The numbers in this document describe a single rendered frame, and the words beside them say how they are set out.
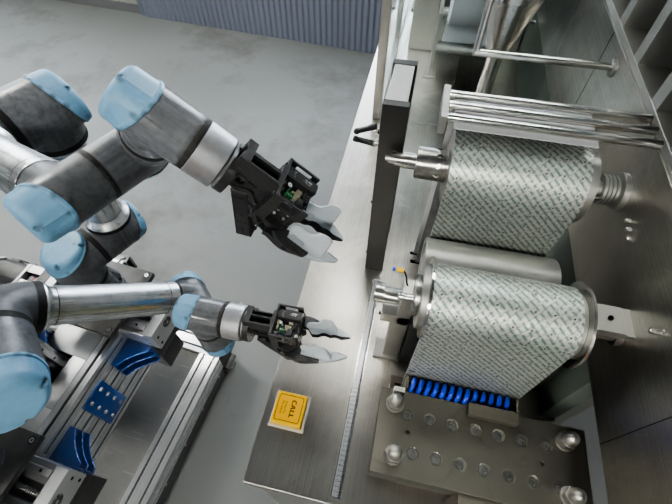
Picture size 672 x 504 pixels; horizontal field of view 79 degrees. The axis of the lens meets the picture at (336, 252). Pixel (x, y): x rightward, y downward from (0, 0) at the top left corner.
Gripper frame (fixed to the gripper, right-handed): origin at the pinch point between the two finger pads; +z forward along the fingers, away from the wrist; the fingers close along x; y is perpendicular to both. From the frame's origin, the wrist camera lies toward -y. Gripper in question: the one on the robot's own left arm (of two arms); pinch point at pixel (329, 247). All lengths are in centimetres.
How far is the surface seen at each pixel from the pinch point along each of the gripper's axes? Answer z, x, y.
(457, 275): 19.7, 3.0, 9.2
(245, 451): 61, -14, -127
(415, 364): 31.8, -4.8, -9.4
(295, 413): 24.5, -15.2, -37.2
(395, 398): 30.6, -11.8, -12.6
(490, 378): 42.3, -4.9, 0.4
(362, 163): 26, 72, -39
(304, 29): 6, 319, -158
